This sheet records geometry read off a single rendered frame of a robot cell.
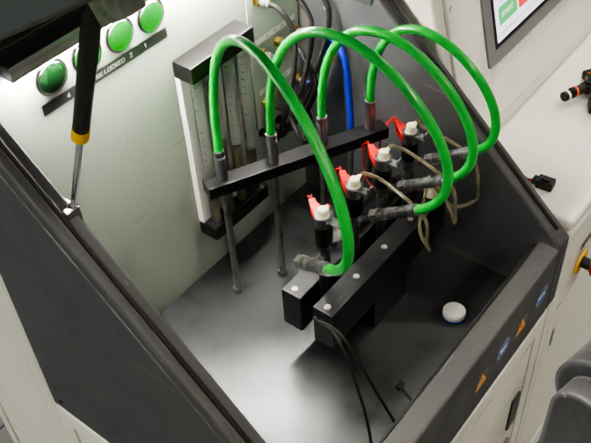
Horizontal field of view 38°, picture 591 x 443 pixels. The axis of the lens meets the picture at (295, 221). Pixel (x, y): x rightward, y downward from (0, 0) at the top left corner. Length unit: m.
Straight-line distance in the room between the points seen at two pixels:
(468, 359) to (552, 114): 0.60
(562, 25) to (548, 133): 0.27
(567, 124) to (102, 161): 0.88
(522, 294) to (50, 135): 0.76
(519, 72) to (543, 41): 0.10
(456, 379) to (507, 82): 0.62
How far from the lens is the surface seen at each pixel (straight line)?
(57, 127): 1.19
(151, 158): 1.35
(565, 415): 0.49
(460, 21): 1.48
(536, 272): 1.44
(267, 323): 1.50
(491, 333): 1.35
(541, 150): 1.63
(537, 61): 1.76
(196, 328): 1.51
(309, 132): 0.97
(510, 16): 1.62
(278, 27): 1.48
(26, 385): 1.58
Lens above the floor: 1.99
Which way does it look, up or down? 44 degrees down
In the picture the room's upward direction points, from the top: 4 degrees counter-clockwise
